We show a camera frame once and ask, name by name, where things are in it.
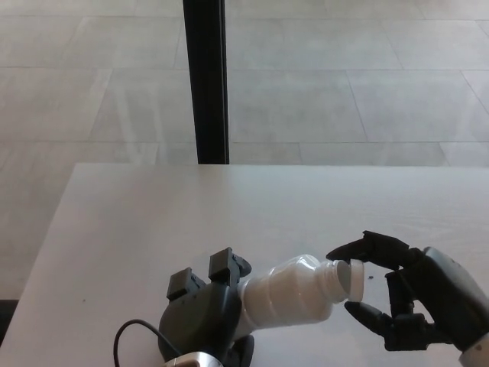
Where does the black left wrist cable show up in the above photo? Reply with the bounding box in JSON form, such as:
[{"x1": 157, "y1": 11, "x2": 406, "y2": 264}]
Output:
[{"x1": 114, "y1": 319, "x2": 181, "y2": 367}]

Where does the black vertical window post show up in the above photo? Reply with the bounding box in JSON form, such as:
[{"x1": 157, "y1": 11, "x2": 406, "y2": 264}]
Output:
[{"x1": 182, "y1": 0, "x2": 230, "y2": 164}]

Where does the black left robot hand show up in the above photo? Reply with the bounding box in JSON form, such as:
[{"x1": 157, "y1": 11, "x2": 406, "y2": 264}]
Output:
[{"x1": 158, "y1": 247, "x2": 256, "y2": 367}]

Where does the white bottle cap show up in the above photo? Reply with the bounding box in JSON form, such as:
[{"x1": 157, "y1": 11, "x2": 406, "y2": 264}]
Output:
[{"x1": 338, "y1": 258, "x2": 366, "y2": 301}]

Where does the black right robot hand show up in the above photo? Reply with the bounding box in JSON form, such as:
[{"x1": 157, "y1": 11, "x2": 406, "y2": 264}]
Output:
[{"x1": 325, "y1": 229, "x2": 489, "y2": 352}]

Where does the white plastic bottle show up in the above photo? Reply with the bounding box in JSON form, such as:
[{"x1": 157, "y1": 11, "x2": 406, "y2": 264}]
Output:
[{"x1": 237, "y1": 254, "x2": 351, "y2": 330}]

